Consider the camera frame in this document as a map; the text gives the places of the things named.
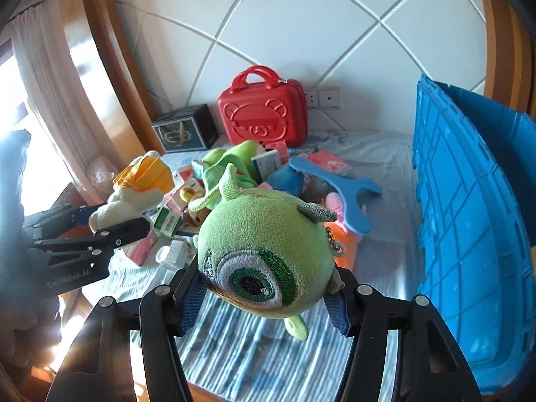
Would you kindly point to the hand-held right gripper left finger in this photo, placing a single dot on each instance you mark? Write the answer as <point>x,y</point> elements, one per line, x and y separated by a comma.
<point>190,305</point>

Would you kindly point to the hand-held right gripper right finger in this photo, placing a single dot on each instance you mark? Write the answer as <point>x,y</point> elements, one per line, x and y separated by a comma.
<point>337,314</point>

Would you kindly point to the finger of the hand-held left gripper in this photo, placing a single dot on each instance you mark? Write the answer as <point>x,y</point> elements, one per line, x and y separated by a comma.
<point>117,238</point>
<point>63,217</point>

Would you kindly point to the cream plush with orange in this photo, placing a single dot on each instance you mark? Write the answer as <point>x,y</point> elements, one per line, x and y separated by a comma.
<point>125,205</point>

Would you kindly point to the green one-eyed monster plush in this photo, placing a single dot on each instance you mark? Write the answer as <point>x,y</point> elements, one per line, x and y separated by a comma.
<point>251,234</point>

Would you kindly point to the blue plastic storage crate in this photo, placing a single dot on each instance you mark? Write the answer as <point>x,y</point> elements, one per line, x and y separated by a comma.
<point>460,217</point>

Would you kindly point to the pile of medicine boxes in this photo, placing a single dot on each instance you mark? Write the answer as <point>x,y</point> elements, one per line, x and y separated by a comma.
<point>167,222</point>

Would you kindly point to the clear plastic bag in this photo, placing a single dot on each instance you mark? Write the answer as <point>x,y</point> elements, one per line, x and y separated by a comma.
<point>100,173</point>

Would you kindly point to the orange plush toy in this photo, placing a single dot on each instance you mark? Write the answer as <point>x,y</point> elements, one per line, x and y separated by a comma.
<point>347,255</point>

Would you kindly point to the brown bear plush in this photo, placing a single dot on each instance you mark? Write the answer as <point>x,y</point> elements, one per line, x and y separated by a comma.
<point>197,209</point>

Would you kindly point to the blue plastic hanger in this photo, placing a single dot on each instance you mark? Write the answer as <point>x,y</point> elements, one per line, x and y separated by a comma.
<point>351,205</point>

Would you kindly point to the pink plush toy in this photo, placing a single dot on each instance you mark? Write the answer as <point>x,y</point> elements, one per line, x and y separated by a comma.
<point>335,203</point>

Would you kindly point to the black gift box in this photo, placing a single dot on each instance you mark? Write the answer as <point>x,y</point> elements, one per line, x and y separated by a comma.
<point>184,132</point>

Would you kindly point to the sheer curtain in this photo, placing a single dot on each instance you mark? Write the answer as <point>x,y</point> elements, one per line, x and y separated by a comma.
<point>46,92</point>

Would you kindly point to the blue plush toy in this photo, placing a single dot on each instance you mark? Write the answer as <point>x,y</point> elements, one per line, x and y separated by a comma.
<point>284,180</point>

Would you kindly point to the green crocodile plush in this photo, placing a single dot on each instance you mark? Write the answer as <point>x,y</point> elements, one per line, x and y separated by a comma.
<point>234,155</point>

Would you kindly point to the pink flat booklet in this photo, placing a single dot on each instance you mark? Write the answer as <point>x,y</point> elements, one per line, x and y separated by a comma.
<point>331,161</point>

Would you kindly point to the red bear suitcase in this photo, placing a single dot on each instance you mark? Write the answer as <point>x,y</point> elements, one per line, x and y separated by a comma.
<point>261,113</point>

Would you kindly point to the white wall socket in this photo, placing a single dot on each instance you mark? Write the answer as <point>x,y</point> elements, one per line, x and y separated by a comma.
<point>328,98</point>
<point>310,98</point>

